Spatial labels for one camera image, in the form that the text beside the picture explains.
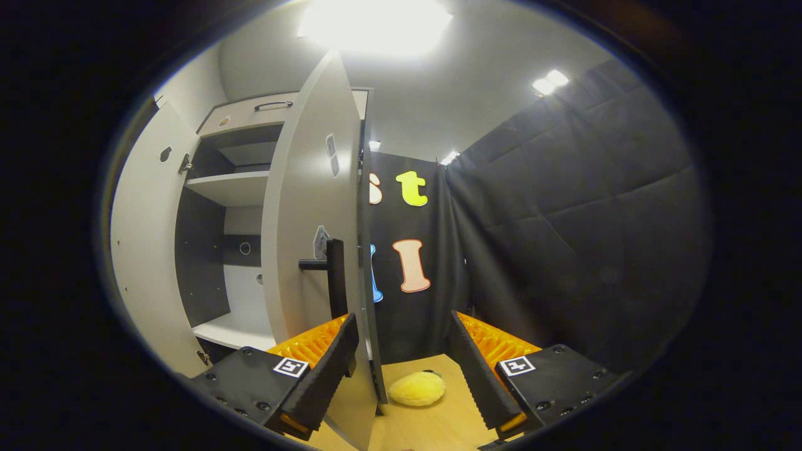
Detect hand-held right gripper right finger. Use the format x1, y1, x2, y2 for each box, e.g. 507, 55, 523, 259
448, 310, 621, 439

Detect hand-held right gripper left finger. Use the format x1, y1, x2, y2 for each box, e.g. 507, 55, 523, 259
188, 313, 360, 439

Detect yellow plush coaster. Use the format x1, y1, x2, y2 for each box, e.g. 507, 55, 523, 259
388, 370, 447, 407

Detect grey cabinet door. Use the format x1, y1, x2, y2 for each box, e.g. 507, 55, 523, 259
110, 100, 211, 378
261, 51, 389, 450

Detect grey cabinet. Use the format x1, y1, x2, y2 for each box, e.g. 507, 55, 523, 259
174, 88, 370, 367

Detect grey cabinet drawer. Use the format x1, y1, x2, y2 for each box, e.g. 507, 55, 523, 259
197, 90, 369, 137

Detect black backdrop cloth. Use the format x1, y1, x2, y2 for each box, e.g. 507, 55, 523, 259
367, 60, 712, 376

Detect double ceiling spotlight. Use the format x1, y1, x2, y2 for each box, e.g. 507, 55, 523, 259
533, 69, 570, 96

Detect large ceiling light panel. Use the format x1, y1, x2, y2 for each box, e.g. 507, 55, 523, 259
298, 0, 453, 57

